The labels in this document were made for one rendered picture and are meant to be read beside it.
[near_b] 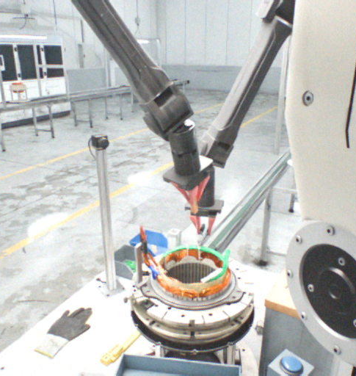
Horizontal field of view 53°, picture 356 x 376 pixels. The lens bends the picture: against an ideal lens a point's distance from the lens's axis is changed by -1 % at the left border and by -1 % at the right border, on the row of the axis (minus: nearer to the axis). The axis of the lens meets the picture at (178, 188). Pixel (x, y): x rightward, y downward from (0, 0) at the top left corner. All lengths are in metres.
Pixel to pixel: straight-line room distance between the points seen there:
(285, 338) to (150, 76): 0.73
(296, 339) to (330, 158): 0.75
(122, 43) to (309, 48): 0.39
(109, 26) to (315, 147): 0.43
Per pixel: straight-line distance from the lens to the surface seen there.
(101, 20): 0.67
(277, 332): 1.04
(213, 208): 0.98
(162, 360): 0.83
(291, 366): 0.87
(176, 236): 1.02
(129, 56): 0.66
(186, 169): 0.76
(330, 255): 0.40
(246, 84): 0.92
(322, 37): 0.33
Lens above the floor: 1.66
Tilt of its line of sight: 21 degrees down
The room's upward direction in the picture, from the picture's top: straight up
